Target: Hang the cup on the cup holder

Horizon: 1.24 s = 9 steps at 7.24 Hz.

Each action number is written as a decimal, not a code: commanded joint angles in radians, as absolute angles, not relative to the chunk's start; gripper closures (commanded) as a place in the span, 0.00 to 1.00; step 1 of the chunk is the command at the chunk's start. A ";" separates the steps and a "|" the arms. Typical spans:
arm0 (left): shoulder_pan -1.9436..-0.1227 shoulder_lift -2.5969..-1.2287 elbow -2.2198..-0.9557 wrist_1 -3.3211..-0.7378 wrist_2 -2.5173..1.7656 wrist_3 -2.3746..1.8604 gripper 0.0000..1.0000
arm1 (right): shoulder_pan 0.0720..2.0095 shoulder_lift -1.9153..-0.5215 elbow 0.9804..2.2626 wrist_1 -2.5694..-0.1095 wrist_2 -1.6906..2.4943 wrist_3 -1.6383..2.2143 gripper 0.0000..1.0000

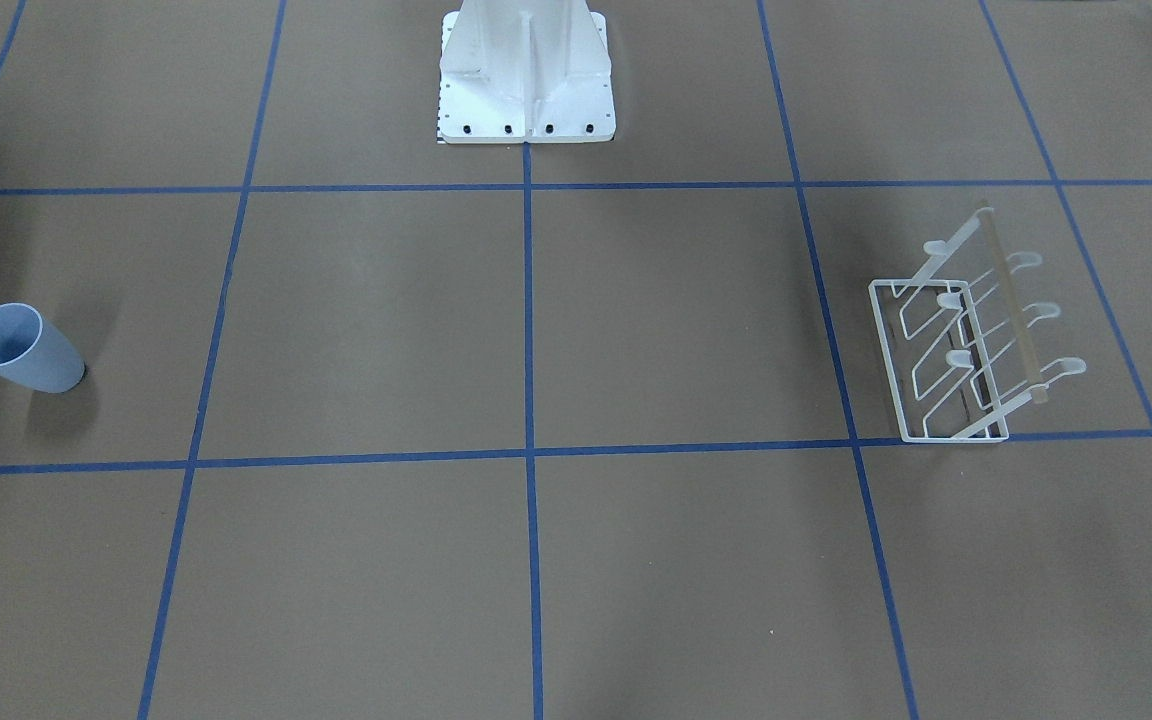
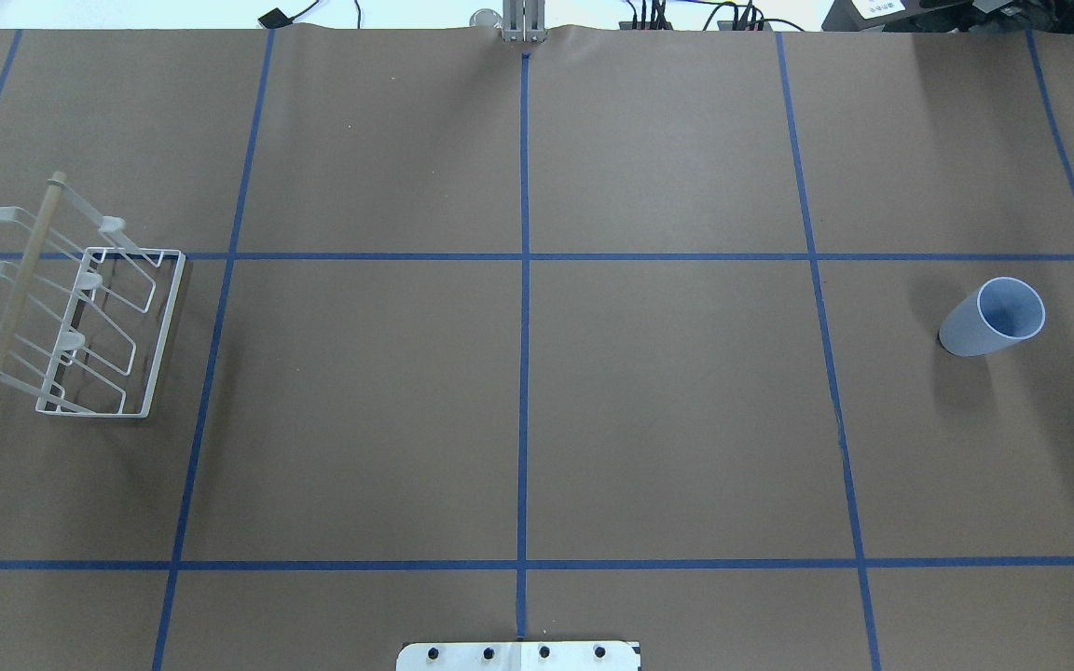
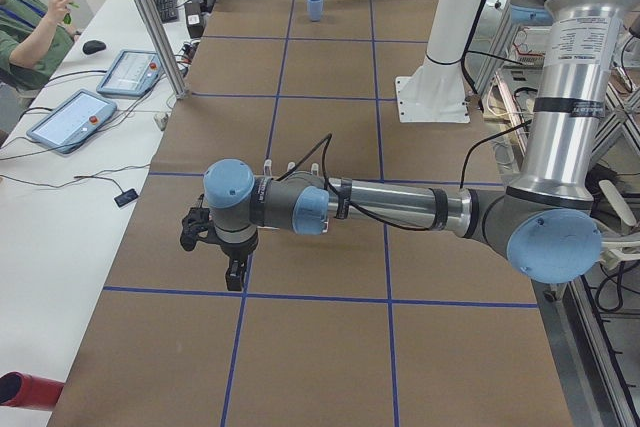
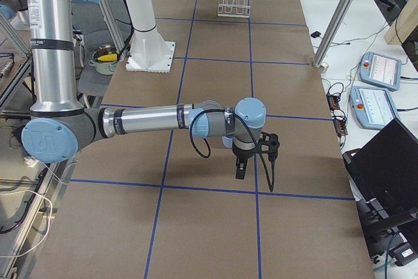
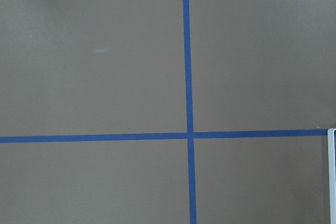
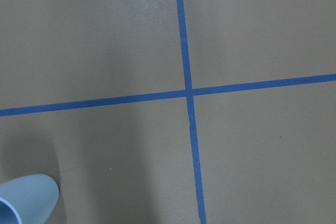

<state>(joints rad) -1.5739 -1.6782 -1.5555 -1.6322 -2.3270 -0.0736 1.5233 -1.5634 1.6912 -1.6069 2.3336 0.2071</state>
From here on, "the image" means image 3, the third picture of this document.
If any light blue plastic cup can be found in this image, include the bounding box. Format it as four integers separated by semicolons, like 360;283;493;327
306;0;324;22

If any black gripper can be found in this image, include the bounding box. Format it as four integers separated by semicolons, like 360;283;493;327
180;195;215;251

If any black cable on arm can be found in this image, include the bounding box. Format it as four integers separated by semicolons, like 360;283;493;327
276;119;535;232

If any black power box with cables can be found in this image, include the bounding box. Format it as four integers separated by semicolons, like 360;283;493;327
184;0;206;39

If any seated person green shirt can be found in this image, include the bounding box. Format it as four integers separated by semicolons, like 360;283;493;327
1;0;79;90

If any aluminium frame post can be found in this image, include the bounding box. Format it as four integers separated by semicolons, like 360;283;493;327
134;0;188;100

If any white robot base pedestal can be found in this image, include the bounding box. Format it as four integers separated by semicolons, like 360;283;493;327
395;0;482;123

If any far teach pendant tablet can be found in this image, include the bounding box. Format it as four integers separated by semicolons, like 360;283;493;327
96;50;163;98

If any small black usb device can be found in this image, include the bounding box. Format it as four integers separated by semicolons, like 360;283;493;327
114;188;139;208

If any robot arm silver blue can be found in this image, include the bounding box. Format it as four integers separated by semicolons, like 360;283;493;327
180;0;639;291

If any near teach pendant tablet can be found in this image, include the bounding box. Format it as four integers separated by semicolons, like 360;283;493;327
27;89;117;154

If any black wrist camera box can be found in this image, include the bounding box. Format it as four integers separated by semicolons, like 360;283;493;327
225;257;248;292

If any teach pendant tablet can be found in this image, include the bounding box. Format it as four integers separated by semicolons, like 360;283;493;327
96;50;163;98
27;89;117;154

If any black computer mouse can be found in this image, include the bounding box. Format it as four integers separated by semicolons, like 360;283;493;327
82;40;106;55

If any red cylinder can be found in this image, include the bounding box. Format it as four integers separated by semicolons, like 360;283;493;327
1;372;65;411

